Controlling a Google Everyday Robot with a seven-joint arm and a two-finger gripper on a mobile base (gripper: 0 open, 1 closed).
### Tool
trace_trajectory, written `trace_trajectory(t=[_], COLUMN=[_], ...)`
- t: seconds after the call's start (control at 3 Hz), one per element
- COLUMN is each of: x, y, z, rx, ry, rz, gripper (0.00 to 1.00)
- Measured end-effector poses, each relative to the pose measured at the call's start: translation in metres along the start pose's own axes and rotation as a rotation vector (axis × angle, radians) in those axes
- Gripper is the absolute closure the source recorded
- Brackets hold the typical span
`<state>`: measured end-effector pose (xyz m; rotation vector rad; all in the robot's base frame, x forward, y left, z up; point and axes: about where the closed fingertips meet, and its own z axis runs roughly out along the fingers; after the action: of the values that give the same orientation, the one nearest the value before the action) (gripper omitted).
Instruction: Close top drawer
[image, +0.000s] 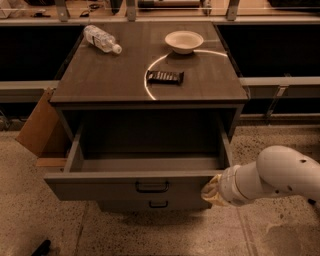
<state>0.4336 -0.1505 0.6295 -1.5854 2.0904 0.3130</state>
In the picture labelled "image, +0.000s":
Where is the grey top drawer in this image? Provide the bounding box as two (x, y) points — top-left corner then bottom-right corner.
(45, 109), (231, 200)

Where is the grey drawer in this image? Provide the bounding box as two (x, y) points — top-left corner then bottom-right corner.
(98, 199), (212, 212)
(45, 109), (231, 200)

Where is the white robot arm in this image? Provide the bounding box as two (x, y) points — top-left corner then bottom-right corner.
(201, 146), (320, 206)

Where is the grey lower drawer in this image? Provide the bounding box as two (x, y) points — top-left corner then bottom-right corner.
(98, 199), (212, 212)

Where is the grey drawer cabinet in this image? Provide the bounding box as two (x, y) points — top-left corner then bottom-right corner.
(50, 22), (248, 201)

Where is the black chair caster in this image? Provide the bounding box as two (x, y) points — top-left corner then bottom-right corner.
(307, 199), (316, 205)

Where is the dark snack bar wrapper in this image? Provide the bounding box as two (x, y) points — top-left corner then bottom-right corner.
(146, 70), (184, 85)

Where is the white bowl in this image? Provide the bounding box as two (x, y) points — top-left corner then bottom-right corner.
(165, 31), (204, 55)

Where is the brown cardboard box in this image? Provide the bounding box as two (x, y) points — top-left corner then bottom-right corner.
(16, 88), (71, 168)

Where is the black object on floor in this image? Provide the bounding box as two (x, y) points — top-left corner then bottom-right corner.
(31, 240), (51, 256)

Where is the clear plastic water bottle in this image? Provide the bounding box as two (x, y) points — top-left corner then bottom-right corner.
(83, 25), (122, 54)

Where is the black lower drawer handle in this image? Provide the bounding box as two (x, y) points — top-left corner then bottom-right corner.
(149, 201), (169, 209)

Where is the black drawer handle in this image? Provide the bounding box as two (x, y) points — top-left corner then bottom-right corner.
(135, 182), (169, 194)
(149, 201), (169, 209)

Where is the black top drawer handle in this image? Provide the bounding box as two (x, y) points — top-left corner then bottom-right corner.
(135, 182), (169, 194)

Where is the grey metal railing frame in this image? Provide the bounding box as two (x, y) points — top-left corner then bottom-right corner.
(0, 0), (320, 126)

